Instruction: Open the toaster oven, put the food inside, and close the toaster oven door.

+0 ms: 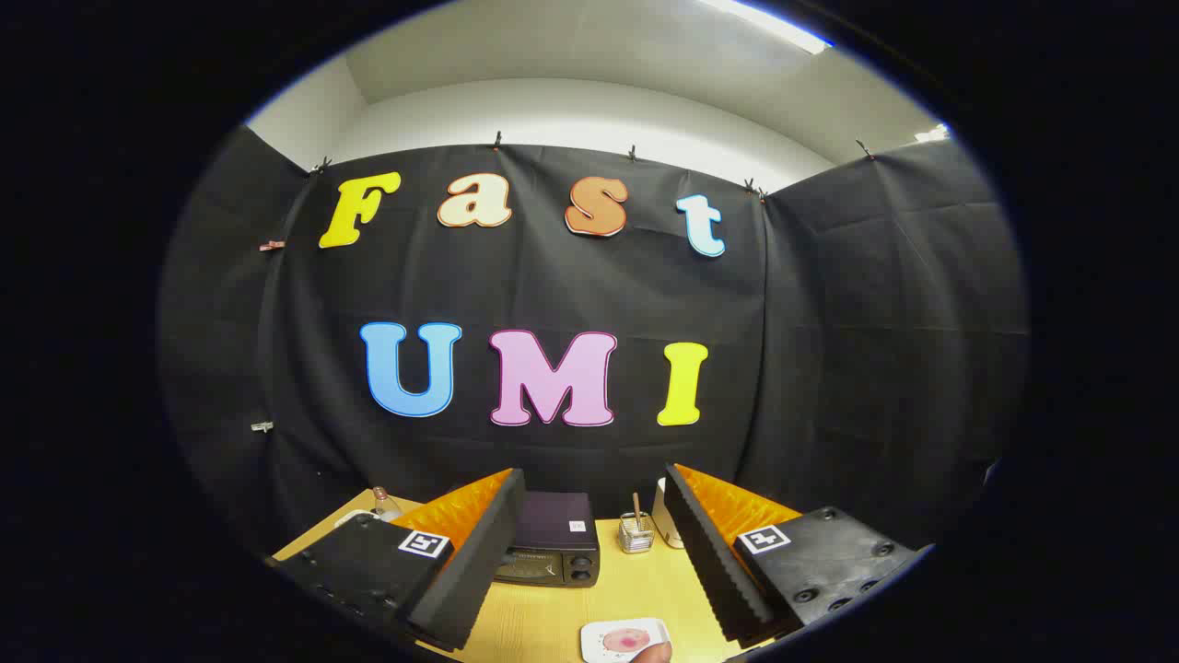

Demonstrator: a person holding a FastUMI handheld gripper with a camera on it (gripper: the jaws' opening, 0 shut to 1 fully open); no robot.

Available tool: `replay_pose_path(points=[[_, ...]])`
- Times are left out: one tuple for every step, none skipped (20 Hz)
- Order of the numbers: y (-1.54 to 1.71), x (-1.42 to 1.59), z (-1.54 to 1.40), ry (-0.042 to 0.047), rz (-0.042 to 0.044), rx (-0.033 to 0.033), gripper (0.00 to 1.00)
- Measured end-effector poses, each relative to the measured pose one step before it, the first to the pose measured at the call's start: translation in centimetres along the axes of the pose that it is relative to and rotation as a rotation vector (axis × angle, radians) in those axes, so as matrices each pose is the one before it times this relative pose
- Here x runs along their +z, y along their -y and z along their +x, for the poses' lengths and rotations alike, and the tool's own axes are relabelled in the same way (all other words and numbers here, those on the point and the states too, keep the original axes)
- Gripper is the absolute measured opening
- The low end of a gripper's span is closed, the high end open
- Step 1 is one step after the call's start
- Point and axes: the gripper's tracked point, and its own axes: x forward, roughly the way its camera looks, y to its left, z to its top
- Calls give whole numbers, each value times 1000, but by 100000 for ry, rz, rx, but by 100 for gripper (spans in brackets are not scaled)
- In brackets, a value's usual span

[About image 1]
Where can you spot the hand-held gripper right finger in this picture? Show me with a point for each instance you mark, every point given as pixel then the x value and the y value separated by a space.
pixel 709 562

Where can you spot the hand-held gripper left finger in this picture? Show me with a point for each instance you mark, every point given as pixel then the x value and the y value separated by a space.
pixel 479 562

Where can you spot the black toaster oven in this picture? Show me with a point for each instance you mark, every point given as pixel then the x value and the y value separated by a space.
pixel 553 525

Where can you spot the white square plate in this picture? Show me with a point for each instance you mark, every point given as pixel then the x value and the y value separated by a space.
pixel 597 643

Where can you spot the white bread toaster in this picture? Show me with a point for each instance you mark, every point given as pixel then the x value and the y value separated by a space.
pixel 660 525

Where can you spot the clear glass holder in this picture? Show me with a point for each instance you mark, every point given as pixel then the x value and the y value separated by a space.
pixel 636 540

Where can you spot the wooden stick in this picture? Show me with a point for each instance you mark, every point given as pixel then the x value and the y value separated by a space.
pixel 636 511

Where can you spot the clear plastic water bottle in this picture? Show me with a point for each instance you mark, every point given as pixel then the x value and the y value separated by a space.
pixel 385 506

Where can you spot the white divided snack dish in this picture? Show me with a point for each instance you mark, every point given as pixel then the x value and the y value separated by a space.
pixel 350 517

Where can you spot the row of black cloth clips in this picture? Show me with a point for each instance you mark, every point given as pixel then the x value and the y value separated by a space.
pixel 497 141

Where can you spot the ceiling light strip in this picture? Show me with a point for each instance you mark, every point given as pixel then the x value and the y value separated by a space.
pixel 932 134

